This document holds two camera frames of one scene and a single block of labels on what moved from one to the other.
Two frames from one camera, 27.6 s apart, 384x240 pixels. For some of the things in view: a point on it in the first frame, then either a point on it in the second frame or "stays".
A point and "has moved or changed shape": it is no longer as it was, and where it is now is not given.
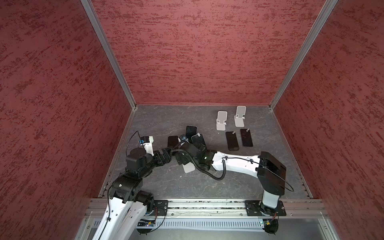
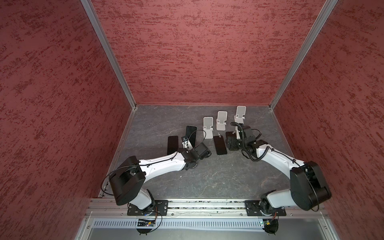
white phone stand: (239, 119) stays
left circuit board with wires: (145, 223) stays
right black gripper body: (184, 158) to (235, 144)
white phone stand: (221, 117) stays
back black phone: (190, 130) stays
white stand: (188, 167) has moved or changed shape
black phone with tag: (198, 141) to (220, 147)
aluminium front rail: (204, 208) stays
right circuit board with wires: (271, 226) stays
